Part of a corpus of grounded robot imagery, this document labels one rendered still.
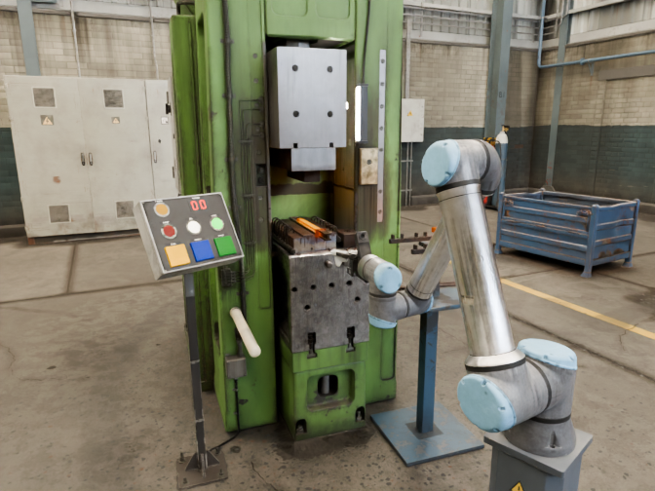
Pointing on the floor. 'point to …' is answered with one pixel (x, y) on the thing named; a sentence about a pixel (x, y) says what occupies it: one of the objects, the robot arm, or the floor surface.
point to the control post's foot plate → (215, 465)
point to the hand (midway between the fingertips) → (347, 247)
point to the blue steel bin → (568, 227)
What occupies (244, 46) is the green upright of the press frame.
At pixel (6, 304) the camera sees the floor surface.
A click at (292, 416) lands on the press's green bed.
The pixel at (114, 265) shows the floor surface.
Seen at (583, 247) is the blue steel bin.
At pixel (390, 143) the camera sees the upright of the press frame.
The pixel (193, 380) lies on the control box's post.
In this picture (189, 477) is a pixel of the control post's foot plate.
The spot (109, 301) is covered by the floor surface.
